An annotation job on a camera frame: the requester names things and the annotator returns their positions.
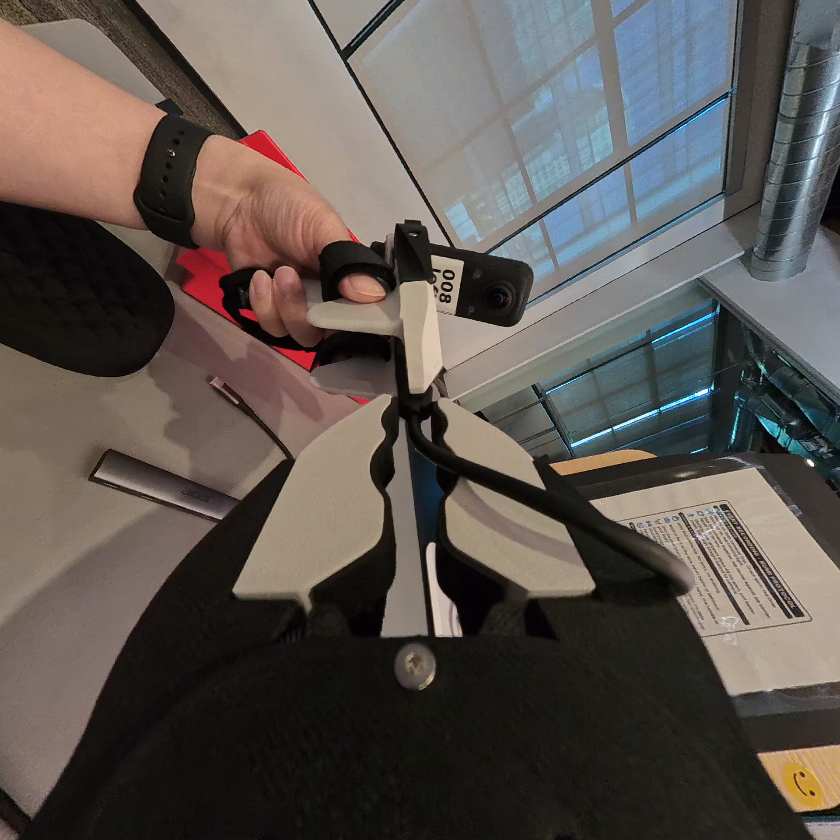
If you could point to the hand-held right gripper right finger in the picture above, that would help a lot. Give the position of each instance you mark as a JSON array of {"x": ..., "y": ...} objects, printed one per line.
[{"x": 525, "y": 551}]

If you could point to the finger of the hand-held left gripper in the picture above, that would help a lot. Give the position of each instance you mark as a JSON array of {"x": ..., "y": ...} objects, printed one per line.
[{"x": 418, "y": 341}]

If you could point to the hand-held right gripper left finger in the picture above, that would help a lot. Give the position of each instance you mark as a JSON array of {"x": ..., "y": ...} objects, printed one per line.
[{"x": 321, "y": 505}]

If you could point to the person's left forearm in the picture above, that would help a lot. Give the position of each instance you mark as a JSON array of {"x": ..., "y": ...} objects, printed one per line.
[{"x": 72, "y": 131}]

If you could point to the silver usb hub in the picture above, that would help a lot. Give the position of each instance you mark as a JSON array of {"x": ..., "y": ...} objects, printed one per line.
[{"x": 164, "y": 482}]

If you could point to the person's left hand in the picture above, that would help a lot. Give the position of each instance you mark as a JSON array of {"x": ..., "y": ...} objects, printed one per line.
[{"x": 275, "y": 216}]

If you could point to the large gridded window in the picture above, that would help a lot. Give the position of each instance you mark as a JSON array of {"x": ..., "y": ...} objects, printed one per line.
[{"x": 558, "y": 118}]

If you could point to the white printed paper sheet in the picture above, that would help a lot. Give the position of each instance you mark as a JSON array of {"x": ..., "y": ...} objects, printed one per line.
[{"x": 722, "y": 577}]

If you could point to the red folder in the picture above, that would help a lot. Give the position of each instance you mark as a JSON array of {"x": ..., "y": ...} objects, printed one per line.
[{"x": 197, "y": 282}]

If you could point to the black sign board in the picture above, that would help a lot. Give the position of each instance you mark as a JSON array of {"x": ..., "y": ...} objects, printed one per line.
[{"x": 794, "y": 518}]

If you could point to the black wrist watch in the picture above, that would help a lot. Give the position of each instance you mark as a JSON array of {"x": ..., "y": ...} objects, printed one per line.
[{"x": 164, "y": 177}]

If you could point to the black quilted pad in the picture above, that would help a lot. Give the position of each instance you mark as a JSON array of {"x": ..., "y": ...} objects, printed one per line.
[{"x": 72, "y": 295}]

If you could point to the yellow smiley sticker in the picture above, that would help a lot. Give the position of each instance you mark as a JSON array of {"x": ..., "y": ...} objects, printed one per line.
[{"x": 800, "y": 787}]

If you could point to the silver ventilation duct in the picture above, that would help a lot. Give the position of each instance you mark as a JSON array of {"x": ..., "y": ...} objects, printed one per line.
[{"x": 797, "y": 144}]

